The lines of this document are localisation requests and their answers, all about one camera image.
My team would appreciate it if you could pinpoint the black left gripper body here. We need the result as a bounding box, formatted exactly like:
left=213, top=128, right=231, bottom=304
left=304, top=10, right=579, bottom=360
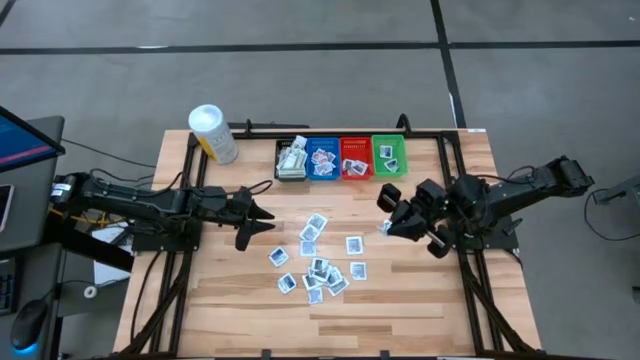
left=229, top=205, right=255, bottom=252

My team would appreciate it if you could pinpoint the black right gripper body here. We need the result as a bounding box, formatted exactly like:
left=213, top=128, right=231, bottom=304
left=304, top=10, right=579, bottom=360
left=378, top=183, right=454, bottom=260

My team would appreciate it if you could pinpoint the black slotted plastic basket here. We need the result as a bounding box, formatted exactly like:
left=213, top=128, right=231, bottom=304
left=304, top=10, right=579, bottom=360
left=273, top=137, right=308, bottom=182

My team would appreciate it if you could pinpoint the green slotted plastic basket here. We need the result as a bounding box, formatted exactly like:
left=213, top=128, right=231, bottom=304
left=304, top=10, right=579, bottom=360
left=371, top=133, right=409, bottom=180

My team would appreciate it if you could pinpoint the red slotted plastic basket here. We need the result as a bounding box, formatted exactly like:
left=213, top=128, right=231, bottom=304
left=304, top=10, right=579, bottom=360
left=339, top=136, right=375, bottom=181

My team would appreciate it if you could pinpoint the white wipes canister yellow label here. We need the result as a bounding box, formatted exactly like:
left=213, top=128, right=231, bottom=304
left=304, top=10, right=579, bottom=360
left=187, top=103, right=240, bottom=166

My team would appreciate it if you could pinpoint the blue slotted plastic basket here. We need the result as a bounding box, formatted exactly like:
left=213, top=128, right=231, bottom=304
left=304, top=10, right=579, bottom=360
left=305, top=136, right=343, bottom=182

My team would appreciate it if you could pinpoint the white paper sheet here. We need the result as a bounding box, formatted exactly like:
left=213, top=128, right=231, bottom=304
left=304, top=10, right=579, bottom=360
left=92, top=222, right=133, bottom=287

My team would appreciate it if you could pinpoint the black diagonal support beam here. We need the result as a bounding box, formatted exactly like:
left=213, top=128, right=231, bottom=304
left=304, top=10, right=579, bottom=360
left=47, top=199, right=136, bottom=274

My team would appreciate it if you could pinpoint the grey stand foot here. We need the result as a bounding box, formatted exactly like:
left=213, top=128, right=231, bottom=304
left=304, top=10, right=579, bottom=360
left=592, top=174, right=640, bottom=206

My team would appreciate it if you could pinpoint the laptop with blue screen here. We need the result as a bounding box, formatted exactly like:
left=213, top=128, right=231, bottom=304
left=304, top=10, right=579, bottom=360
left=0, top=115, right=67, bottom=254

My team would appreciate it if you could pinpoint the black computer mouse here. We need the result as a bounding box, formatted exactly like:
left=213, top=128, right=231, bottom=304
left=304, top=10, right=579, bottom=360
left=9, top=298, right=50, bottom=354

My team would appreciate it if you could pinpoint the smartphone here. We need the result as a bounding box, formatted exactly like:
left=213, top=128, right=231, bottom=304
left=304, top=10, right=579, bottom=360
left=0, top=183, right=16, bottom=234

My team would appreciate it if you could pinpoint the monitor with blue screen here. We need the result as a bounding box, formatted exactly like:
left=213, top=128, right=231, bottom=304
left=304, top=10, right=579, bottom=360
left=0, top=104, right=68, bottom=174

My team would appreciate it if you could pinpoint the black keyboard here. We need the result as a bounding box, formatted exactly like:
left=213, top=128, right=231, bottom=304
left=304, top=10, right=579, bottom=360
left=0, top=257, right=20, bottom=316

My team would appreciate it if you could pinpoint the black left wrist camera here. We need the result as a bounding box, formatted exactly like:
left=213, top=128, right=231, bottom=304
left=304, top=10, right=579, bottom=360
left=232, top=185, right=255, bottom=208

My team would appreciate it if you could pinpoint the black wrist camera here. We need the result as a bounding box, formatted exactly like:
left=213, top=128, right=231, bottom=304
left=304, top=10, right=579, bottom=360
left=232, top=185, right=255, bottom=208
left=417, top=178, right=450, bottom=211

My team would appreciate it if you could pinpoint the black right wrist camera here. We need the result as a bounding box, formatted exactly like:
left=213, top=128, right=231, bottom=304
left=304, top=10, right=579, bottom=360
left=417, top=178, right=450, bottom=211

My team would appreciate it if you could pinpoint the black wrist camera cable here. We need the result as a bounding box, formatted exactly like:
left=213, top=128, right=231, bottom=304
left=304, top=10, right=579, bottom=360
left=474, top=164, right=539, bottom=184
left=214, top=178, right=275, bottom=199

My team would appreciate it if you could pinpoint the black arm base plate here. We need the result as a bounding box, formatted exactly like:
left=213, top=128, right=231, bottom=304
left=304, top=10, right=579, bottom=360
left=131, top=212, right=204, bottom=253
left=445, top=209, right=524, bottom=252

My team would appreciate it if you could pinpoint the black cable along frame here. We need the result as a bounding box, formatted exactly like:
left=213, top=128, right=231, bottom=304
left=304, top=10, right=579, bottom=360
left=129, top=249, right=166, bottom=347

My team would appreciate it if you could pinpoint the black floor cable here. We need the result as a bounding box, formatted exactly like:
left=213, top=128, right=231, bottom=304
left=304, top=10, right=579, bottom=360
left=583, top=188, right=640, bottom=244

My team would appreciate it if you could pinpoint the thin black cable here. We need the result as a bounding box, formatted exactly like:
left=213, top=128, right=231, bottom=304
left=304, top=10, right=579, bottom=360
left=62, top=137, right=157, bottom=169

